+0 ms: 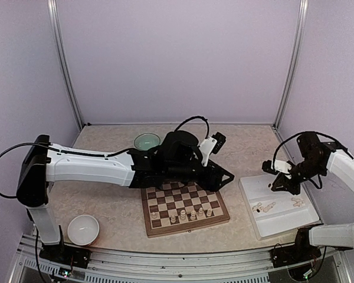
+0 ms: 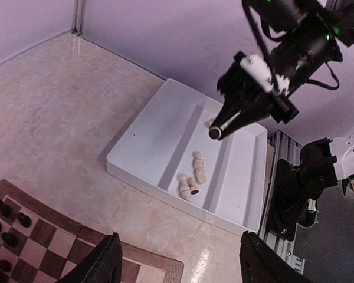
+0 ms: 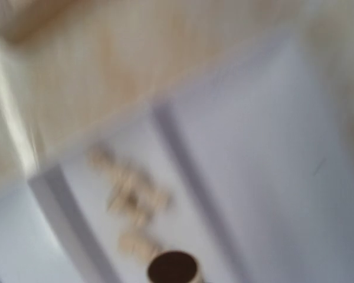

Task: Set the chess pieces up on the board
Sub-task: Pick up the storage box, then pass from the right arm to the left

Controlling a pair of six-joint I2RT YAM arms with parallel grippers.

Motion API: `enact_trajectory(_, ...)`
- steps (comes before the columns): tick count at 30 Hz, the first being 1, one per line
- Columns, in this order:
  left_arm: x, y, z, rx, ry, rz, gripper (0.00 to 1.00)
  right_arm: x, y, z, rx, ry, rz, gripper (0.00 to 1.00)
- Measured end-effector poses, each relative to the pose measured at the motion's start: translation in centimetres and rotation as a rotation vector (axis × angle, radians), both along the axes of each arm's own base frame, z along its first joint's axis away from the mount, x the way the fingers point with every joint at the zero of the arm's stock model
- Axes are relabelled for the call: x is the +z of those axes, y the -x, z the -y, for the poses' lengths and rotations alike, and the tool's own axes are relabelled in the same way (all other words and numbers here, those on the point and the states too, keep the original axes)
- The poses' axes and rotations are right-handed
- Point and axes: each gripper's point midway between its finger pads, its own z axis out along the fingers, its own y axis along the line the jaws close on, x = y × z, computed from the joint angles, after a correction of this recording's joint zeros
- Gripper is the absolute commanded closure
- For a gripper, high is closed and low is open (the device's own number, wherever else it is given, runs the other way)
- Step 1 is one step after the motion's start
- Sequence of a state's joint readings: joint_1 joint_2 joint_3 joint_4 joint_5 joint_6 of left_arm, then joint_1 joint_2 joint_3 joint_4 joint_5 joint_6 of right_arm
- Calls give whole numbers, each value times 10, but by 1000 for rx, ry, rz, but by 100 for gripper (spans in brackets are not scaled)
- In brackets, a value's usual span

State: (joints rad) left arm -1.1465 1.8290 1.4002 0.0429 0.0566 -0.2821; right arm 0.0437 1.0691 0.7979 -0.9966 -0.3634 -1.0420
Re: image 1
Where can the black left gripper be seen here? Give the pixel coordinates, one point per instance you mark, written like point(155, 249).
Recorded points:
point(213, 184)

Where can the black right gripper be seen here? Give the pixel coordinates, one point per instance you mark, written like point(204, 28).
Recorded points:
point(282, 181)

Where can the white chess bishop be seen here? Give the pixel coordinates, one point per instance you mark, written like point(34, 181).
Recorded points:
point(200, 211)

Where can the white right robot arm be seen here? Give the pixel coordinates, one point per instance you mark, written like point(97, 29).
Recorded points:
point(326, 162)

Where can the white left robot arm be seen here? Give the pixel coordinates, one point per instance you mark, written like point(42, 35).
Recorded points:
point(47, 163)

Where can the white pieces in tray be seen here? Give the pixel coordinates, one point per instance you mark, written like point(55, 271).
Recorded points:
point(294, 202)

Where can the wooden chess board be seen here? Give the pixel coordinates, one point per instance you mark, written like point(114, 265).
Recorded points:
point(171, 198)

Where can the white plastic tray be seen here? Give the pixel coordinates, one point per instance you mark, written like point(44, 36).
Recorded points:
point(275, 213)

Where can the green glass bowl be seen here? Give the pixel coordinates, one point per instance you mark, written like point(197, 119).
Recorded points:
point(146, 141)

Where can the white bowl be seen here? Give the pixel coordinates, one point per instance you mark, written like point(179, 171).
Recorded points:
point(83, 230)

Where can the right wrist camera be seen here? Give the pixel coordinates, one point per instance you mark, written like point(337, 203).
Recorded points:
point(276, 167)

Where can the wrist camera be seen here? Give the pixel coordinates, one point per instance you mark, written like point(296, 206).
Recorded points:
point(211, 145)
point(276, 167)

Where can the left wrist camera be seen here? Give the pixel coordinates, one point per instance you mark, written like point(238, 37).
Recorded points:
point(211, 145)

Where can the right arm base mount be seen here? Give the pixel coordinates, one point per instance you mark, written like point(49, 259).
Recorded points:
point(292, 254)

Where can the back aluminium frame rail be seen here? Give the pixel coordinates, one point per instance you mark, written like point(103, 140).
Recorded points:
point(177, 123)

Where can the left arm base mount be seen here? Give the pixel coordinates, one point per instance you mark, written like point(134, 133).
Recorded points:
point(66, 255)

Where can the right aluminium frame post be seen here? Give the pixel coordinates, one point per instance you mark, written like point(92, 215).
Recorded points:
point(293, 63)

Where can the aluminium frame post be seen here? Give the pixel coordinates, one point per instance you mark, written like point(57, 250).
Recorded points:
point(293, 63)
point(62, 59)

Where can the front aluminium rail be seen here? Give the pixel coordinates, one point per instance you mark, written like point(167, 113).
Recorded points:
point(105, 265)

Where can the left aluminium frame post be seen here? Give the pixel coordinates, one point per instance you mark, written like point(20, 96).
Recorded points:
point(62, 59)

